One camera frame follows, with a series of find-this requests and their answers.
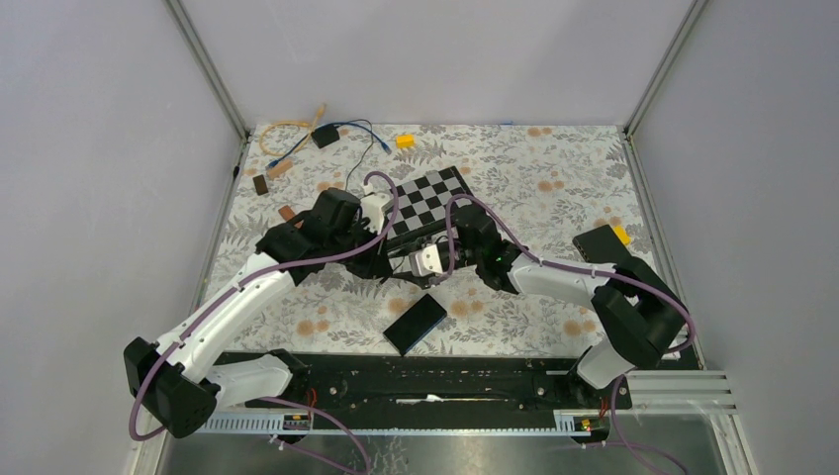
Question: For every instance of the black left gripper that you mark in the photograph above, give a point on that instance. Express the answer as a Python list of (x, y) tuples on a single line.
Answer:
[(378, 265)]

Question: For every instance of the small black network switch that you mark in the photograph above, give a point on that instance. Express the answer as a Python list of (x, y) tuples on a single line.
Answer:
[(414, 324)]

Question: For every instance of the black power adapter with cable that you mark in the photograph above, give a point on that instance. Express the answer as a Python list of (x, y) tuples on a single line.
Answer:
[(328, 134)]

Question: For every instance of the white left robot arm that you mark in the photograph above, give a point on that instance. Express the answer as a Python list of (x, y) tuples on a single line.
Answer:
[(177, 378)]

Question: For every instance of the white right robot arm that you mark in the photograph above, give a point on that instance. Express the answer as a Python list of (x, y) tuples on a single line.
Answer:
[(642, 317)]

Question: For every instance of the black white checkerboard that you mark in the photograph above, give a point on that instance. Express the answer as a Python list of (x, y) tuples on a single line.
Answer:
[(422, 207)]

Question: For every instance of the floral patterned table mat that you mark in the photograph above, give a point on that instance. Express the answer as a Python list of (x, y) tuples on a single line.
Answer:
[(548, 184)]

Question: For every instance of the reddish brown wooden block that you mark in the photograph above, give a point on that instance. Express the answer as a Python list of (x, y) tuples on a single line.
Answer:
[(289, 216)]

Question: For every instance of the light tan wooden block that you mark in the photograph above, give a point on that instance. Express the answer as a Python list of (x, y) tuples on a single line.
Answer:
[(279, 169)]

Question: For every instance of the dark brown wooden block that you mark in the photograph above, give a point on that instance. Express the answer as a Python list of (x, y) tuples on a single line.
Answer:
[(260, 185)]

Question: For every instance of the yellow block at right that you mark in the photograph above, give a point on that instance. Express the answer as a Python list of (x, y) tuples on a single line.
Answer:
[(622, 235)]

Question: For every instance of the large black network switch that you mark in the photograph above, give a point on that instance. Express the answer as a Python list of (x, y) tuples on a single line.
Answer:
[(602, 246)]

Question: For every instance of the yellow block near wall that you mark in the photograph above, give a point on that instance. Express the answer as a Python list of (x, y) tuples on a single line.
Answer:
[(405, 141)]

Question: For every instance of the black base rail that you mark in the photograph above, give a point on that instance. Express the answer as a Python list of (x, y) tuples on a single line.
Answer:
[(378, 391)]

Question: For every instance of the slotted cable duct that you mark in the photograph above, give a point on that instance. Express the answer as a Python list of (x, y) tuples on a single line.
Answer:
[(299, 423)]

